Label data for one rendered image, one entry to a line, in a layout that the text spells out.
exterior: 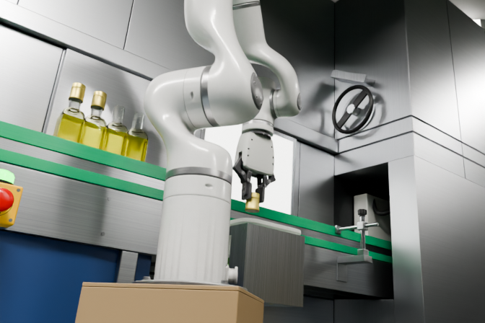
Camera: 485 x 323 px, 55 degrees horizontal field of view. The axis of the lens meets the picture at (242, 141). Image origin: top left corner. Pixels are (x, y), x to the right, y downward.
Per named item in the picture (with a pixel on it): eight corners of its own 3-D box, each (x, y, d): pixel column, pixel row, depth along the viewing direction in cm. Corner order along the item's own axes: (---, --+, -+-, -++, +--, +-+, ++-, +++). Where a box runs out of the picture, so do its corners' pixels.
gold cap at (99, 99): (100, 112, 123) (104, 97, 124) (106, 109, 120) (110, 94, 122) (88, 108, 121) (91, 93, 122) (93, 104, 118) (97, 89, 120)
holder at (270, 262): (229, 305, 123) (234, 246, 128) (303, 307, 102) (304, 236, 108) (172, 298, 113) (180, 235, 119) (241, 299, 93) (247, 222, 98)
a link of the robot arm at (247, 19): (289, -4, 119) (306, 111, 126) (232, 7, 125) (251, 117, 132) (281, -4, 111) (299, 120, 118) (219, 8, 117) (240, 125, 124)
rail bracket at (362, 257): (341, 282, 154) (341, 215, 162) (385, 280, 141) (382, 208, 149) (331, 280, 151) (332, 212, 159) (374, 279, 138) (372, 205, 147)
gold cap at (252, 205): (262, 211, 114) (263, 194, 116) (250, 208, 113) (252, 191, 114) (252, 213, 117) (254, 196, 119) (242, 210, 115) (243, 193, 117)
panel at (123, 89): (287, 226, 171) (291, 140, 184) (293, 225, 169) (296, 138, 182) (35, 163, 122) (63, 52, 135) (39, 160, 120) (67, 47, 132)
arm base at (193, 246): (247, 300, 85) (251, 201, 92) (246, 290, 67) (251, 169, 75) (143, 295, 86) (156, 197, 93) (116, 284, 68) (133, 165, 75)
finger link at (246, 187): (245, 175, 118) (243, 200, 116) (235, 171, 117) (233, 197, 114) (253, 172, 116) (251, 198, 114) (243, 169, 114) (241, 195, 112)
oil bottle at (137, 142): (128, 211, 121) (141, 135, 129) (138, 208, 117) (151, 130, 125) (108, 206, 118) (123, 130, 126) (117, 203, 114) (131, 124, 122)
